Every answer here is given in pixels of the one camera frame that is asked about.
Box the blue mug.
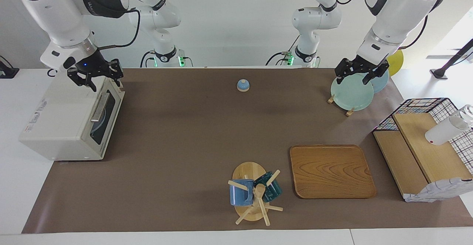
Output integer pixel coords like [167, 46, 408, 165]
[229, 179, 255, 206]

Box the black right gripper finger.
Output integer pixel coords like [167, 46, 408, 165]
[110, 59, 124, 87]
[67, 68, 97, 92]

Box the light blue round plate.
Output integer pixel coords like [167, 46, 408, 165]
[91, 105, 108, 144]

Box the yellow plate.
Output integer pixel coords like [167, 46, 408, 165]
[386, 49, 404, 77]

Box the black desk clamp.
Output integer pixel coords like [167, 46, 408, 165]
[0, 55, 20, 79]

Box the dark green mug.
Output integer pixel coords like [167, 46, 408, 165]
[253, 171, 282, 203]

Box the rectangular wooden tray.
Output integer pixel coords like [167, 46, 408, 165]
[289, 144, 377, 199]

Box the wooden plate rack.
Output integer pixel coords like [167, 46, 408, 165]
[328, 94, 355, 117]

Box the black angled stand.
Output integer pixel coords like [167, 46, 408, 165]
[430, 38, 473, 80]

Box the light blue racked plate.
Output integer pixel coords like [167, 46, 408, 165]
[370, 69, 389, 94]

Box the beige toaster oven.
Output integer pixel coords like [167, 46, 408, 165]
[18, 65, 125, 161]

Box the white cup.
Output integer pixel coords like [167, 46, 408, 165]
[425, 105, 473, 146]

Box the wooden mug tree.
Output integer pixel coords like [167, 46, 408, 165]
[228, 161, 284, 226]

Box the brown table mat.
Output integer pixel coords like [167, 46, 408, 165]
[21, 68, 473, 234]

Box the white marbled cloth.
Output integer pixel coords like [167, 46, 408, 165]
[404, 178, 473, 203]

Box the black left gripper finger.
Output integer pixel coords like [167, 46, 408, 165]
[364, 64, 390, 86]
[334, 69, 348, 86]

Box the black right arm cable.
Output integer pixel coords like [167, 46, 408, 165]
[97, 8, 142, 50]

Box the pale green plate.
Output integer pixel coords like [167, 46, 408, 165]
[330, 72, 374, 111]

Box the wooden wire shelf rack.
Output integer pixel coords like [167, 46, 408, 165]
[373, 113, 473, 200]

